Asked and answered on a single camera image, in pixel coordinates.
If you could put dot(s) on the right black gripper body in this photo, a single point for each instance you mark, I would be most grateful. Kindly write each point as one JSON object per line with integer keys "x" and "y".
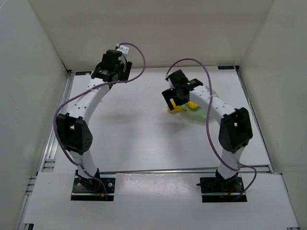
{"x": 171, "y": 96}

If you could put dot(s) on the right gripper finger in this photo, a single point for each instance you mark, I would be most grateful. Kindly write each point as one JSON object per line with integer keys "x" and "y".
{"x": 179, "y": 101}
{"x": 168, "y": 95}

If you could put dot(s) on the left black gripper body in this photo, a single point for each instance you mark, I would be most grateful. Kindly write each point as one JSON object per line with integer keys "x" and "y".
{"x": 127, "y": 71}

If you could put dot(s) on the yellow fake pear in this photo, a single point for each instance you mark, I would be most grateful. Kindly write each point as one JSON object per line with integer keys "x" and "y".
{"x": 176, "y": 109}
{"x": 192, "y": 105}

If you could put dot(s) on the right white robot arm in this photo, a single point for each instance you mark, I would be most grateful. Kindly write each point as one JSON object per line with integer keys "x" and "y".
{"x": 235, "y": 130}

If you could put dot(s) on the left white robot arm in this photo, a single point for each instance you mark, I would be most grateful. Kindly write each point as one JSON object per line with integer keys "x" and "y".
{"x": 72, "y": 127}

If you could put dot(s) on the translucent green fruit bowl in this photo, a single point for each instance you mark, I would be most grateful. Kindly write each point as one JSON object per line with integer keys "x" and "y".
{"x": 200, "y": 114}

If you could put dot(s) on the blue label sticker left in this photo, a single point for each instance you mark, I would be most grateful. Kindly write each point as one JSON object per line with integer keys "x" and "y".
{"x": 79, "y": 73}

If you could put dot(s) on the white front cover board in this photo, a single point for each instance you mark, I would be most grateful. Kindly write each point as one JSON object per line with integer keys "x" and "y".
{"x": 158, "y": 202}

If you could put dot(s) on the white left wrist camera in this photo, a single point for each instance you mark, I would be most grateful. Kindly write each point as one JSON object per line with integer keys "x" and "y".
{"x": 122, "y": 48}

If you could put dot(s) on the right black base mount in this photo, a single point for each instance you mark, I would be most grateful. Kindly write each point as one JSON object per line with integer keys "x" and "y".
{"x": 214, "y": 191}

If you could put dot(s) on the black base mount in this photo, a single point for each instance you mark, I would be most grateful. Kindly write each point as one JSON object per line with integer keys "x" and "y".
{"x": 214, "y": 191}
{"x": 84, "y": 191}

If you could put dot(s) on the front aluminium frame rail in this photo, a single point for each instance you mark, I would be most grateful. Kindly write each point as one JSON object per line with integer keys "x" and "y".
{"x": 259, "y": 168}

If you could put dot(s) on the aluminium frame rail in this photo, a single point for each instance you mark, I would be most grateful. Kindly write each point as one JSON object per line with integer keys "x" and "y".
{"x": 259, "y": 168}
{"x": 48, "y": 155}

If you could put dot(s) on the left aluminium frame rail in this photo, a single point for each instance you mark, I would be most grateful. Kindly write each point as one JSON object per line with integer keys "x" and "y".
{"x": 48, "y": 155}

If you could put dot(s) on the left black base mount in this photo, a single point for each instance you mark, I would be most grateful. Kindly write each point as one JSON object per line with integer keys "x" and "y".
{"x": 84, "y": 191}

